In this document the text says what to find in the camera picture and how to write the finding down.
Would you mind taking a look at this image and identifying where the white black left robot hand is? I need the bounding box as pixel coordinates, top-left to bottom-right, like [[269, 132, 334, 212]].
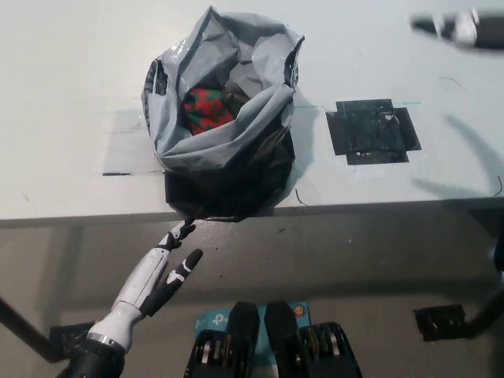
[[112, 220, 205, 318]]

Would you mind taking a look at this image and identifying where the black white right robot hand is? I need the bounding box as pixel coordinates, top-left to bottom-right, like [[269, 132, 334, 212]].
[[409, 9, 480, 45]]

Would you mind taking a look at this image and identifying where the black plastic bag grey inside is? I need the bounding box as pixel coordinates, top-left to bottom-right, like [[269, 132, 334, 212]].
[[142, 6, 306, 224]]

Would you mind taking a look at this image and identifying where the red green patterned cloth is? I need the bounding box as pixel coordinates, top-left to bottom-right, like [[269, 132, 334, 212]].
[[183, 87, 253, 137]]

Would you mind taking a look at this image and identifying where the black left robot body block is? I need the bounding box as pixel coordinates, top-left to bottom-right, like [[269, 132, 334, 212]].
[[184, 301, 261, 378]]

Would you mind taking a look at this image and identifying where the teal router box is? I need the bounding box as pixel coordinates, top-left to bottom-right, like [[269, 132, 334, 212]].
[[193, 301, 312, 378]]

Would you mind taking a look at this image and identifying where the black floor foot plate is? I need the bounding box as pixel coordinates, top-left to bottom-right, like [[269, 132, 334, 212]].
[[413, 304, 480, 343], [49, 322, 95, 361]]

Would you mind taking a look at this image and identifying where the black slanted table leg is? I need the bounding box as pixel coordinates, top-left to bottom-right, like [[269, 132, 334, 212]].
[[0, 295, 56, 361], [468, 289, 504, 330]]

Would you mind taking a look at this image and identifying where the grey clear tape patch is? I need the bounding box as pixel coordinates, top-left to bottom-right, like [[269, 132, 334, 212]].
[[102, 109, 165, 176]]

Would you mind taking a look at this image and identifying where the black tape patch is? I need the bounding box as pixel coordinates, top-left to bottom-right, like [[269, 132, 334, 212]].
[[325, 98, 422, 165]]

